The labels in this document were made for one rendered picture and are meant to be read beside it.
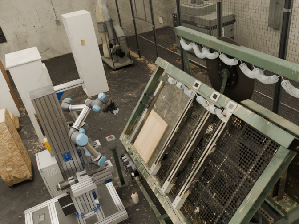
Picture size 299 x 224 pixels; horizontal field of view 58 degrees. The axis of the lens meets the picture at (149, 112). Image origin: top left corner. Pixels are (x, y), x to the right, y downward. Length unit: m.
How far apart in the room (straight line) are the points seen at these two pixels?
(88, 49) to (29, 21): 4.52
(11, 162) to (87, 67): 3.19
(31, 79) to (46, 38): 5.97
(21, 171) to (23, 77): 1.65
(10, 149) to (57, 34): 7.13
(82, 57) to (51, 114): 4.09
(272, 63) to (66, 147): 2.29
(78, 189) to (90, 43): 4.40
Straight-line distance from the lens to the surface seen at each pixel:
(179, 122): 3.00
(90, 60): 7.05
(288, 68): 2.43
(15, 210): 4.91
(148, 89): 3.79
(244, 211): 2.37
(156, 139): 3.34
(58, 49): 11.40
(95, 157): 3.05
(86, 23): 6.85
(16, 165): 4.99
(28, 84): 5.43
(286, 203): 2.87
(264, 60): 2.58
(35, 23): 11.14
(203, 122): 2.78
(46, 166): 3.31
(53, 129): 3.12
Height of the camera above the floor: 3.16
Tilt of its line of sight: 31 degrees down
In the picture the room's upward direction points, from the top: 9 degrees counter-clockwise
